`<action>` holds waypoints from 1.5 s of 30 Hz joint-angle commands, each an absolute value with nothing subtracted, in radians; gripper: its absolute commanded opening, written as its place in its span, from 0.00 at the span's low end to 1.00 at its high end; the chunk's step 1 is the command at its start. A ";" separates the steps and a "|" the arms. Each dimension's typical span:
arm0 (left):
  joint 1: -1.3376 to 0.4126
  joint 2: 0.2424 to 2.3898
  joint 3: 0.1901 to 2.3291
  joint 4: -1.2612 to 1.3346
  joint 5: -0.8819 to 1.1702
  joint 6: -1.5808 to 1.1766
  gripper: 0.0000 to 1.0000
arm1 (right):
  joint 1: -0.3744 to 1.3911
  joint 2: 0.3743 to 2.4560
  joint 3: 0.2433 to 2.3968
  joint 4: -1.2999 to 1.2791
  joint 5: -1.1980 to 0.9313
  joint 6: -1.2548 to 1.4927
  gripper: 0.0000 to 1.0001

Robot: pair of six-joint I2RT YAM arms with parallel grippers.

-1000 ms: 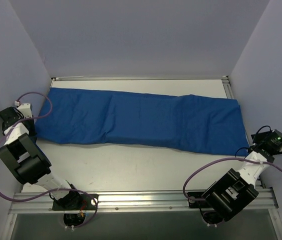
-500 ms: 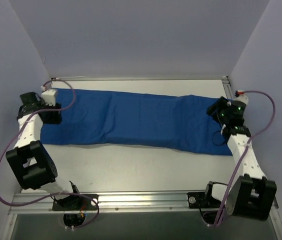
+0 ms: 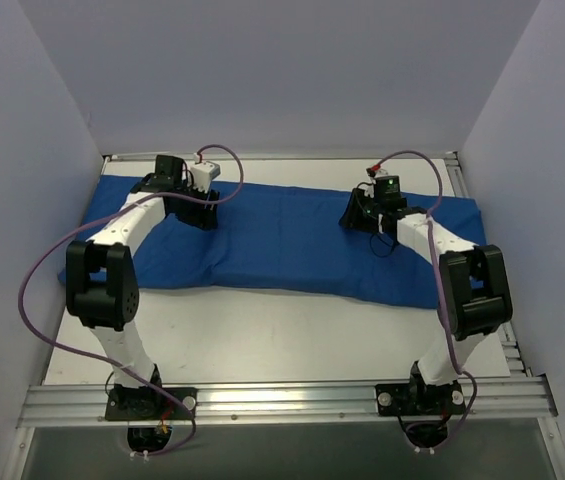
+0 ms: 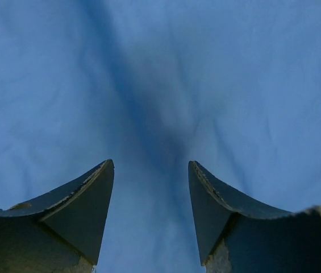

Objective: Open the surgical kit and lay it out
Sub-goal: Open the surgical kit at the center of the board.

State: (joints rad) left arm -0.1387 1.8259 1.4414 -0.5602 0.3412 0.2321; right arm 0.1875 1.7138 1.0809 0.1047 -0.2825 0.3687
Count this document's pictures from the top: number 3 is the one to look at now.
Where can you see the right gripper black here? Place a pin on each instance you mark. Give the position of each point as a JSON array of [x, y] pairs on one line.
[[357, 214]]

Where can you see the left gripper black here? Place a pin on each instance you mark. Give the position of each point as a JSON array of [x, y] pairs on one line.
[[202, 212]]

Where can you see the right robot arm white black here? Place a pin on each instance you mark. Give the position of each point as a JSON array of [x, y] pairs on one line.
[[473, 293]]

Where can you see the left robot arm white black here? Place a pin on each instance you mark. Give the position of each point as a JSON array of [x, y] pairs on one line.
[[101, 285]]

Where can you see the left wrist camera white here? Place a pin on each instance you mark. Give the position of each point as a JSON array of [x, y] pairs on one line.
[[203, 173]]

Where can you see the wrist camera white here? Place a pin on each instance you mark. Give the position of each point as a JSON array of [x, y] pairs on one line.
[[376, 172], [203, 173]]

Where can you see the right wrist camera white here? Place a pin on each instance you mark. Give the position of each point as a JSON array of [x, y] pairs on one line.
[[376, 172]]

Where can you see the aluminium back rail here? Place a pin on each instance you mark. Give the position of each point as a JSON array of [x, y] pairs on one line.
[[252, 156]]

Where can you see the aluminium rail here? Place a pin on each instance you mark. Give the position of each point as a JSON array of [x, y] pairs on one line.
[[516, 397], [252, 156]]

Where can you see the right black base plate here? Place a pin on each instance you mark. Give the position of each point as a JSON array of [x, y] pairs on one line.
[[411, 399]]

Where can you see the aluminium front rail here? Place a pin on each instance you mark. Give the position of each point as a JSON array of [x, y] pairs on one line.
[[516, 397]]

